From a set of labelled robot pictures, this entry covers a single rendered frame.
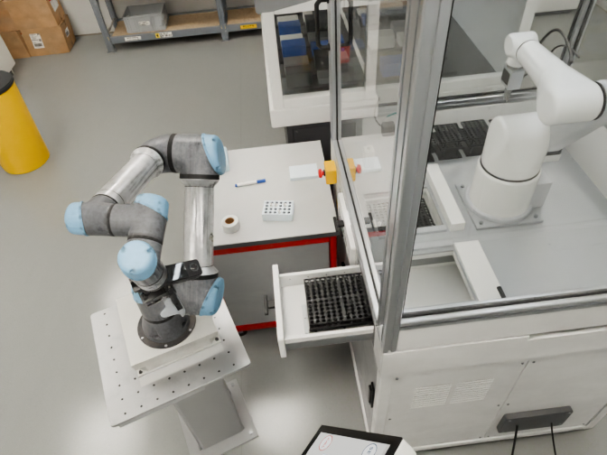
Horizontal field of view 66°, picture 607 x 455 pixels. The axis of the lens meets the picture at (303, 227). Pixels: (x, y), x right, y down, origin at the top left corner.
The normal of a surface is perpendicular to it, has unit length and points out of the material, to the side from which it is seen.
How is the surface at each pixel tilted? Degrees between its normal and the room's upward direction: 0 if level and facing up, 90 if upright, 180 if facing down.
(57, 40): 89
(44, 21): 89
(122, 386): 0
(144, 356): 2
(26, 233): 0
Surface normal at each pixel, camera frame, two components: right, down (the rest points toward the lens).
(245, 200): -0.06, -0.69
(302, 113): 0.10, 0.72
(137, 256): 0.07, -0.35
